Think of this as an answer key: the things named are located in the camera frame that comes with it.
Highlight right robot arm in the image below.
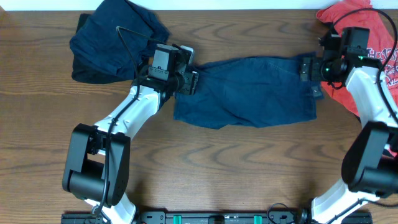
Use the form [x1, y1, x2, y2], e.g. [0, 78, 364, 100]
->
[296, 27, 397, 223]

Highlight red printed t-shirt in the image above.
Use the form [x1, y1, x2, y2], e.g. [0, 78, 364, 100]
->
[316, 0, 397, 115]

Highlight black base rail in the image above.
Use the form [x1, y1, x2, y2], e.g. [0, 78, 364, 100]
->
[60, 211, 373, 224]

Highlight folded black garment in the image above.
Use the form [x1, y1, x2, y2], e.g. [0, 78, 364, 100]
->
[70, 13, 146, 84]

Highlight navy blue shorts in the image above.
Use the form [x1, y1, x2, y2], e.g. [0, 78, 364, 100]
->
[70, 0, 170, 84]
[174, 53, 324, 129]

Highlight folded navy blue shorts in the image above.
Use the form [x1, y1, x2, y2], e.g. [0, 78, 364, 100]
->
[70, 0, 170, 84]

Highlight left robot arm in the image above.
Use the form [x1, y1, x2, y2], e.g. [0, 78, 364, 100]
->
[61, 44, 198, 223]

